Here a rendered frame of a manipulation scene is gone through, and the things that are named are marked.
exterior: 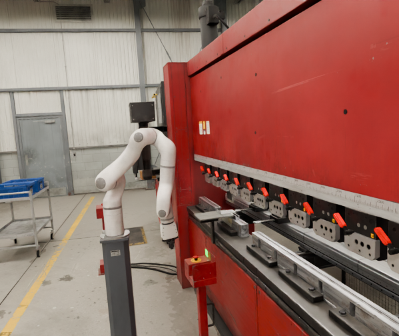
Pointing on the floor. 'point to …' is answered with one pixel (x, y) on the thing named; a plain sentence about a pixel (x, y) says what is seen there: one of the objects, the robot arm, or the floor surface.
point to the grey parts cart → (8, 231)
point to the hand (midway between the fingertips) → (171, 245)
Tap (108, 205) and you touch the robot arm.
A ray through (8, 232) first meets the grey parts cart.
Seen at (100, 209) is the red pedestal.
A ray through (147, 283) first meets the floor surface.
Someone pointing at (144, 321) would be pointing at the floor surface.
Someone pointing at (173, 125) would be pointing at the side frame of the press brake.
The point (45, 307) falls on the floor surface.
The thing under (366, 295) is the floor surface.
